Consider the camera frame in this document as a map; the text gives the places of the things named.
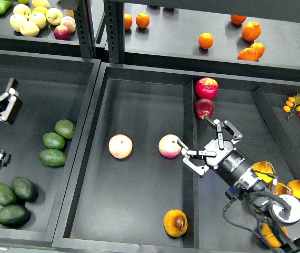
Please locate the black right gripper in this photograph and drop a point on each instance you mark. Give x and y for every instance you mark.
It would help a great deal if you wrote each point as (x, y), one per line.
(226, 158)

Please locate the yellow pear brown spot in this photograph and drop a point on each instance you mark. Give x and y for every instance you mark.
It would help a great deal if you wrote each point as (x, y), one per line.
(175, 223)

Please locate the dark green avocado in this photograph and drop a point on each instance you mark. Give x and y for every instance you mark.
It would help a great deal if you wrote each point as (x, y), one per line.
(24, 188)

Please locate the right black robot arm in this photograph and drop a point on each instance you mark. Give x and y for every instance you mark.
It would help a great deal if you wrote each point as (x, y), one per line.
(277, 211)

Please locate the yellow pear under arm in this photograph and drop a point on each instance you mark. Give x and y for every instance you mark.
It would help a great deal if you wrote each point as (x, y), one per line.
(269, 236)

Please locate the yellow pear upper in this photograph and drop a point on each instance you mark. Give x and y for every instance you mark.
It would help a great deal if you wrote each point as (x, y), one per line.
(262, 169)

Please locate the yellow pear middle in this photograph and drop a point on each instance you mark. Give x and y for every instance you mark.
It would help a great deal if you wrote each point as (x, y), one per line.
(281, 189)

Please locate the green avocado middle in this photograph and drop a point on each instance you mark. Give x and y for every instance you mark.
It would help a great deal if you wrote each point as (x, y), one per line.
(53, 140)

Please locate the green avocado top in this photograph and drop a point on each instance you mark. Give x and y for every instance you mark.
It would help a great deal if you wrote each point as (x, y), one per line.
(65, 128)

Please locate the pale yellow pear front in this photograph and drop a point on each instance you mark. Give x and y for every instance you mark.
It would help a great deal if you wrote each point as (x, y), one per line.
(29, 29)

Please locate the pale yellow pear left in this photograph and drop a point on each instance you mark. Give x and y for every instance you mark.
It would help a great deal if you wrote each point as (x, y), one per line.
(16, 20)

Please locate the green avocado bottom left upper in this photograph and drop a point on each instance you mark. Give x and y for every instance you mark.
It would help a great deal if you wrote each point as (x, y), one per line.
(7, 195)

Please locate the pale yellow pear centre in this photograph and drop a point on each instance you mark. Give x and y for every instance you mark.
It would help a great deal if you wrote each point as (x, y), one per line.
(38, 18)

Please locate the pale yellow pear right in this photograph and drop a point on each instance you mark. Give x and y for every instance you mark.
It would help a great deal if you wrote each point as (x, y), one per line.
(54, 16)

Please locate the green avocado bottom left lower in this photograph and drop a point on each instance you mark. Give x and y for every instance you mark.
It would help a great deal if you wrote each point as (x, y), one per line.
(13, 215)

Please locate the dark red apple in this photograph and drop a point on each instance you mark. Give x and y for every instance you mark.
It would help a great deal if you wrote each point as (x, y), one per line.
(203, 108)

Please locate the pale pink apple right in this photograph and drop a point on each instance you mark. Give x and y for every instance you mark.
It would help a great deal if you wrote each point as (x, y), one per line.
(168, 146)

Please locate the pale pink apple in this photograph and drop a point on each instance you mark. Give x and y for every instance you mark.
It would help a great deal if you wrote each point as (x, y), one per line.
(168, 146)
(120, 146)

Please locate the bright red apple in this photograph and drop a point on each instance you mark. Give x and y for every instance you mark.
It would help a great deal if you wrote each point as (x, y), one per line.
(206, 88)

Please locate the black left tray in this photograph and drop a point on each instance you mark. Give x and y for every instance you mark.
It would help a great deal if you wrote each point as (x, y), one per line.
(51, 88)

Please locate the black tray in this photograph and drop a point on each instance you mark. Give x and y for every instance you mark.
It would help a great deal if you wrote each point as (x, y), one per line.
(51, 88)
(118, 205)

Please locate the pale pink apple left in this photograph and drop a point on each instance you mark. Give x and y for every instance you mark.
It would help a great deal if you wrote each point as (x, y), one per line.
(120, 146)

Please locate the green pepper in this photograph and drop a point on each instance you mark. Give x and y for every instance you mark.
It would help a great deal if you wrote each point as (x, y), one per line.
(5, 6)

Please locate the black centre tray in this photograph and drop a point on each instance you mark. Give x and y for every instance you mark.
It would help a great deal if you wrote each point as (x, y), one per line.
(118, 205)

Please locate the orange right front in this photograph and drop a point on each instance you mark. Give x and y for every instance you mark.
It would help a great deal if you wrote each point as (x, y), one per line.
(248, 54)

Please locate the red apple on shelf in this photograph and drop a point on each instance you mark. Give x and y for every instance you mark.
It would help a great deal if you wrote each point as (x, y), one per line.
(62, 32)

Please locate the yellow lemon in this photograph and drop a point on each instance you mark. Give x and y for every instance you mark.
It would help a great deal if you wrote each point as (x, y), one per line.
(40, 9)

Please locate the orange right small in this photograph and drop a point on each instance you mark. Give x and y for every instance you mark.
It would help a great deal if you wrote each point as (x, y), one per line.
(259, 47)

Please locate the orange on shelf centre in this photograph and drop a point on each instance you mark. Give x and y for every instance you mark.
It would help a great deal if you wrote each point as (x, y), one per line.
(206, 41)

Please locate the peach on shelf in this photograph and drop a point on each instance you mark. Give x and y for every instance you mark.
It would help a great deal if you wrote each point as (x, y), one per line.
(69, 22)

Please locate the large orange right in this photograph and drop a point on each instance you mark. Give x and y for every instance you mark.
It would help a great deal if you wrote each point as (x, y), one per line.
(251, 31)

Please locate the orange shelf top right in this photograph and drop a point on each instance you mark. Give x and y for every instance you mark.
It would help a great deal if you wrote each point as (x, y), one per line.
(238, 19)

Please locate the black shelf post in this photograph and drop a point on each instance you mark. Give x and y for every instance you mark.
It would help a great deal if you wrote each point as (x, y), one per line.
(114, 21)

